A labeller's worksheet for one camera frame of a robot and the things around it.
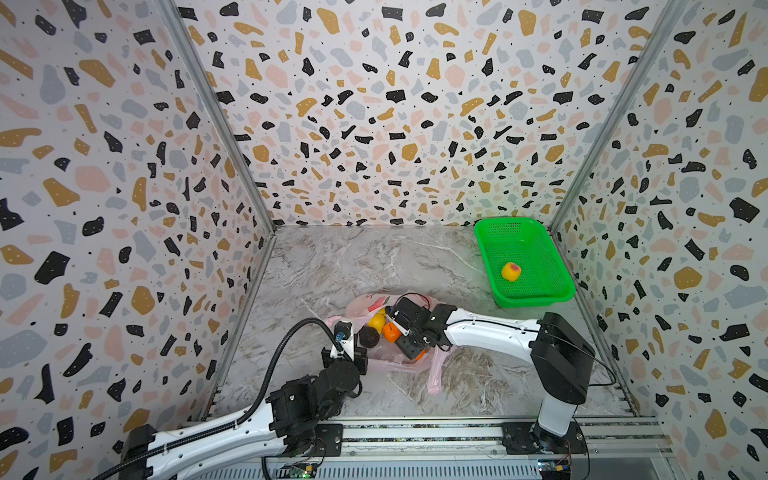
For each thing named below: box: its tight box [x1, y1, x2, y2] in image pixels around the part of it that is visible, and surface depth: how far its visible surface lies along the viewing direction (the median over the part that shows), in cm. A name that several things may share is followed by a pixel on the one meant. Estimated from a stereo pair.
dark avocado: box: [359, 326, 380, 349], surface depth 89 cm
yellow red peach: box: [502, 262, 521, 281], surface depth 105 cm
